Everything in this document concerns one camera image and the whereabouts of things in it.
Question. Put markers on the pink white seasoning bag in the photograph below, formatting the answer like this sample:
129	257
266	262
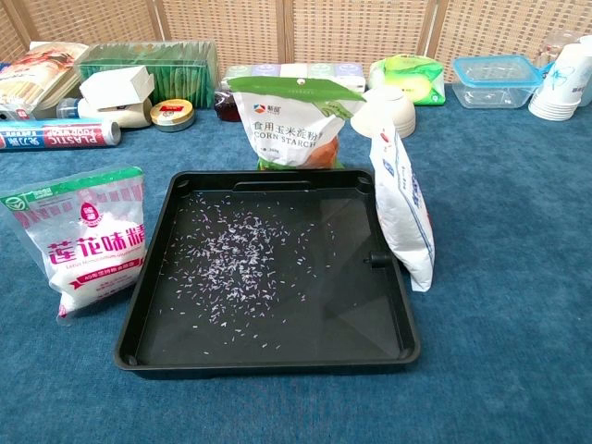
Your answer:
88	240

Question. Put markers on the corn starch bag green white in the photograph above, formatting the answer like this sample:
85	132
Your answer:
287	125

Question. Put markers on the white bag with blue print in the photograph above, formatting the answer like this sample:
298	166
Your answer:
402	222

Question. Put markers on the scattered white rice grains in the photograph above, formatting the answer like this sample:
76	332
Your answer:
236	240

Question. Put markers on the black square plastic tray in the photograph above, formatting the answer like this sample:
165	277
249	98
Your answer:
277	333

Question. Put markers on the beige bowl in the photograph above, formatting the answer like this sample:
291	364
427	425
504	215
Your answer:
388	106

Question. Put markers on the pink pocket tissue pack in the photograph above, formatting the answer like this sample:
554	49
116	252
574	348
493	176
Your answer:
293	69

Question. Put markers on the blue pocket tissue pack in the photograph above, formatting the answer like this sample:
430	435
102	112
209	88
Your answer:
349	74
266	69

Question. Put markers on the round gold red tin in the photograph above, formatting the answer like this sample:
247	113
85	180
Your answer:
172	115

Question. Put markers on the clear box of green sachets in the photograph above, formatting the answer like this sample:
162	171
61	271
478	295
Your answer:
185	74

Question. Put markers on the green wet wipes pack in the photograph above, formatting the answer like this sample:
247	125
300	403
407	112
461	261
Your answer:
416	78

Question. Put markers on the white bottle with blue cap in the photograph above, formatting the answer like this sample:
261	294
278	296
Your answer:
134	118

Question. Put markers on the woven bamboo folding screen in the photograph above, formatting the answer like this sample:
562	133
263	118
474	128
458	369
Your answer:
231	28

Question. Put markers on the blue table cloth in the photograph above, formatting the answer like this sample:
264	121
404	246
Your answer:
509	277

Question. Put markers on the small white carton box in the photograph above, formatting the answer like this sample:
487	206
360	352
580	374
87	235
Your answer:
115	88

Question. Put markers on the clear container with blue lid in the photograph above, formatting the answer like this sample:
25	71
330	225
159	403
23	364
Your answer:
495	83

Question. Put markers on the blue foil wrap roll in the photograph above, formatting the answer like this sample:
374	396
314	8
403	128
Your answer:
55	134

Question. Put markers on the stack of white paper cups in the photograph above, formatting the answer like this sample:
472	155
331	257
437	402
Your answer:
562	78

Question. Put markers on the clear plastic cup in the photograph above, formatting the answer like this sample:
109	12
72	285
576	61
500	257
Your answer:
552	46

